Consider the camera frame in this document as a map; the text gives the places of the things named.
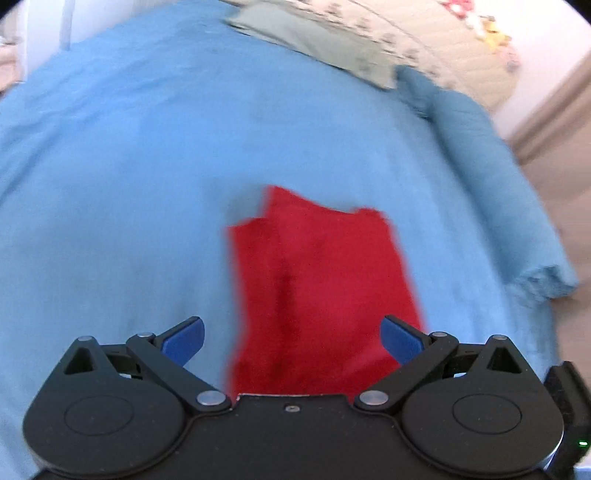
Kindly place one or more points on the blue bed sheet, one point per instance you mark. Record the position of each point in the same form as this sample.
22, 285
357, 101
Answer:
138, 161

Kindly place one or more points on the cream quilted headboard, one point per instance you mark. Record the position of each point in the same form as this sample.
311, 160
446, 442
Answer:
438, 46

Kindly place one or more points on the yellow plush toy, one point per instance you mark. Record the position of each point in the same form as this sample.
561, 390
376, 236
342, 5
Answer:
494, 32

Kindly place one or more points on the beige curtain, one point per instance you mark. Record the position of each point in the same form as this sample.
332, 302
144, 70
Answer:
558, 129

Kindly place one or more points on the rolled blue duvet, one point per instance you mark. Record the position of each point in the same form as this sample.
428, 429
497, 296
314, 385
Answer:
489, 184

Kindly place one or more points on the red white plush toy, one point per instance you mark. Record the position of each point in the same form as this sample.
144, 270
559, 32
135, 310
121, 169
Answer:
457, 7

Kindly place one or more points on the green pillow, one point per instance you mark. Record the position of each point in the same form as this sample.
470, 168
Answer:
314, 39

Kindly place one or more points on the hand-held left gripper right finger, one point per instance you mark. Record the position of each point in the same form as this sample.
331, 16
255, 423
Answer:
400, 340

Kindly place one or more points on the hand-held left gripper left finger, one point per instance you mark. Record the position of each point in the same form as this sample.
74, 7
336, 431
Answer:
185, 342

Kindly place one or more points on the red knit sweater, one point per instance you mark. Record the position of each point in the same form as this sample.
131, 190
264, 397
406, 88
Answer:
323, 277

